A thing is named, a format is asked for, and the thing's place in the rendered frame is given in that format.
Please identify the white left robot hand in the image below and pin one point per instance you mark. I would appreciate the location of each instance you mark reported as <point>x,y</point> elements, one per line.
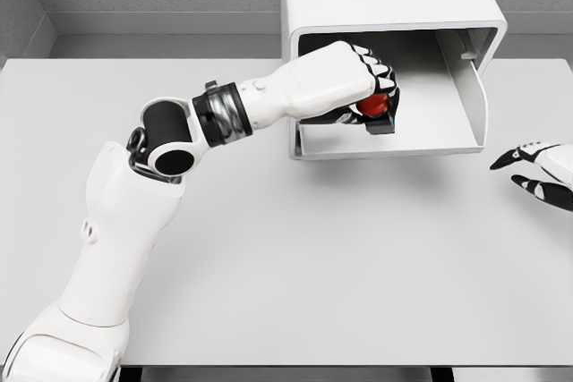
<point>333,82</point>

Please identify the white cabinet drawer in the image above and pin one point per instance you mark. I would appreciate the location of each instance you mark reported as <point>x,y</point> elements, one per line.
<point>425,100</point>

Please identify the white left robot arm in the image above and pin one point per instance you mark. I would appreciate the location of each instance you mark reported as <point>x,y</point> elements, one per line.
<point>121,221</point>

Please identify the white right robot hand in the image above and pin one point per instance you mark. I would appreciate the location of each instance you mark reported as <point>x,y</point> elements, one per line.
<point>544,167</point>

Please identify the black red load switch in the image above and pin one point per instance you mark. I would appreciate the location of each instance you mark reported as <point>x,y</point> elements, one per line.
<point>378,113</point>

